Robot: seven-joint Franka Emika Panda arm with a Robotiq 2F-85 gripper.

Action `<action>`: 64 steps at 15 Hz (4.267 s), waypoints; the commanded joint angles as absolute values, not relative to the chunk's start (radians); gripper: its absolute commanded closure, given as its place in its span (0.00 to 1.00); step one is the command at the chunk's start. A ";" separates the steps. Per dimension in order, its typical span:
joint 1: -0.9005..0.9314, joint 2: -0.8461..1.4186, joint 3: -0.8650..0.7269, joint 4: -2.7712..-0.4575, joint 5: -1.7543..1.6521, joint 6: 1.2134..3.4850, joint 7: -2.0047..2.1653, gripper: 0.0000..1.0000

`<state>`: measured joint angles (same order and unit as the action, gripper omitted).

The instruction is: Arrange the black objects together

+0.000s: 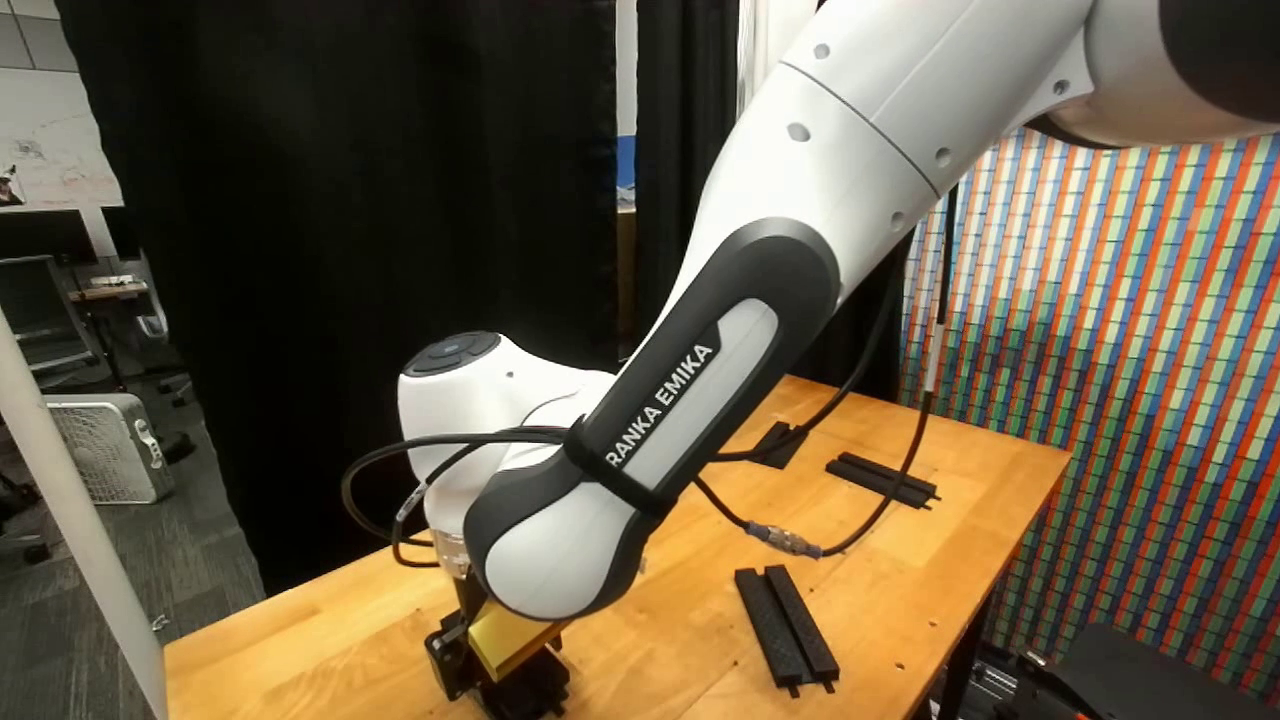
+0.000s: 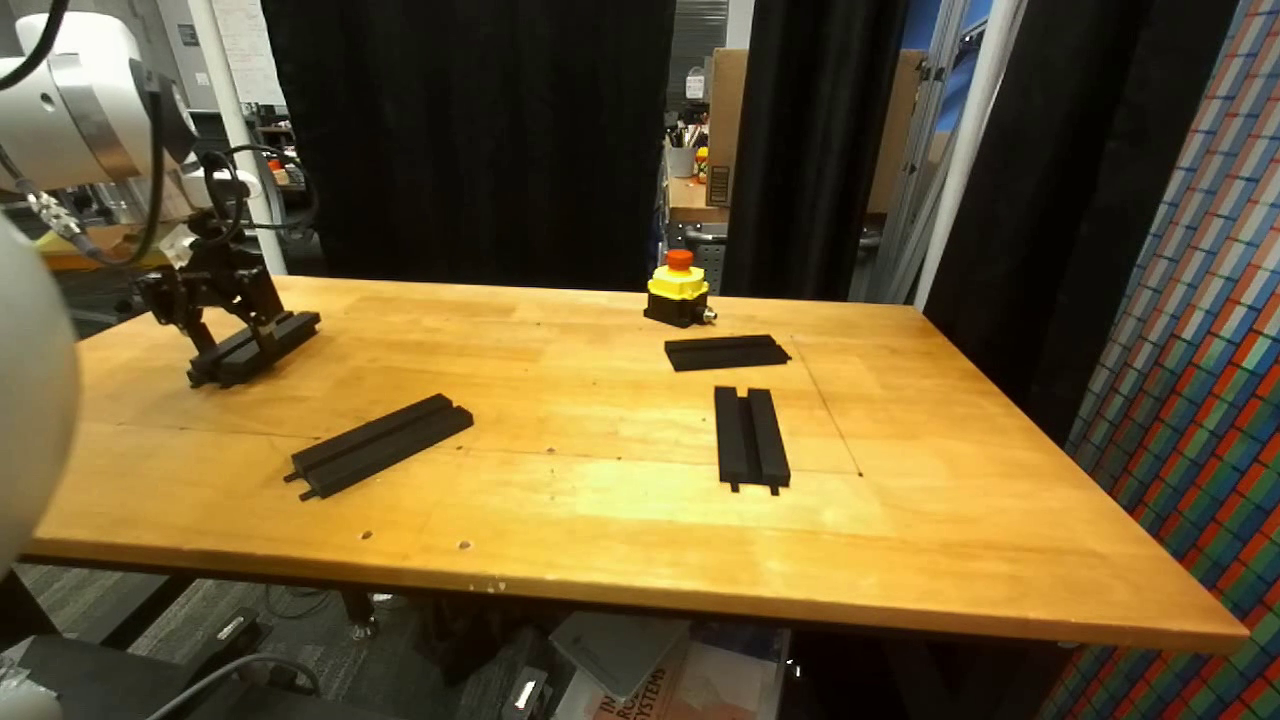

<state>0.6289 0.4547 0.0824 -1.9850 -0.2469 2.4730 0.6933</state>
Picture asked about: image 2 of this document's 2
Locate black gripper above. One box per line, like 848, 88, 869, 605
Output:
141, 197, 290, 370

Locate black grooved track piece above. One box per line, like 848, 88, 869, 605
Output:
661, 331, 795, 375
182, 308, 324, 385
708, 385, 795, 501
186, 324, 324, 394
280, 389, 481, 505

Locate yellow emergency stop button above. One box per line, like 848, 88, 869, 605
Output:
639, 246, 718, 331

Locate brown cardboard box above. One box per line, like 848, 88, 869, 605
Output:
700, 43, 928, 223

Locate white box orange print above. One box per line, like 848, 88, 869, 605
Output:
549, 607, 791, 720

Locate white slanted post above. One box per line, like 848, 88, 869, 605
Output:
181, 0, 290, 281

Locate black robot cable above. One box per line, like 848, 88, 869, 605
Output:
0, 0, 177, 263

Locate white frame beam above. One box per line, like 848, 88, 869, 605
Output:
911, 0, 1033, 313

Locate multicoloured patterned wall panel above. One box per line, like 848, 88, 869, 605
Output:
1034, 0, 1280, 720

